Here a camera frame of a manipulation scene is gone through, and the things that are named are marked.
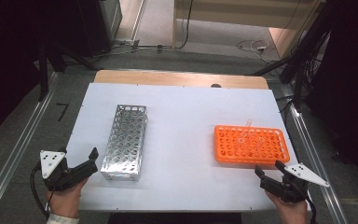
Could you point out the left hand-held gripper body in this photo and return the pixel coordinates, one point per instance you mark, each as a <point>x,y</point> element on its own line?
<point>54,174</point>

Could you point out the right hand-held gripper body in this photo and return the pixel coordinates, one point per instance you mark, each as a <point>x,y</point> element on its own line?
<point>293,189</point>

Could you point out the silver metal test tube rack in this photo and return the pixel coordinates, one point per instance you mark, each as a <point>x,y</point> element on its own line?
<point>125,143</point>

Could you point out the orange plastic test tube rack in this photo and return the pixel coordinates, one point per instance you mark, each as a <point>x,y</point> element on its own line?
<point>230,149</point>

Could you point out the person's right hand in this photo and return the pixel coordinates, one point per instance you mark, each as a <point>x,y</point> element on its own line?
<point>293,213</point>

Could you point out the person's left hand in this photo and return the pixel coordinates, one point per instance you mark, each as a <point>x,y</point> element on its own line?
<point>63,200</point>

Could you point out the white board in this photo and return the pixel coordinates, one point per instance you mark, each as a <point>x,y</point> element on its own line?
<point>180,124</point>

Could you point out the grey power strip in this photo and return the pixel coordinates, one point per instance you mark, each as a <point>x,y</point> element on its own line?
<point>127,42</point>

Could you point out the black cabinet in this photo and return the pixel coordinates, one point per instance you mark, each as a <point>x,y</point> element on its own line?
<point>99,25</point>

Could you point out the beige wooden furniture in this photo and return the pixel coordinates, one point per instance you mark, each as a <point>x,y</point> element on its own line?
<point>245,12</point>

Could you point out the aluminium rail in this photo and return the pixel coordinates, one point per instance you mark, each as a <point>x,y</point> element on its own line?
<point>18,146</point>
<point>310,155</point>

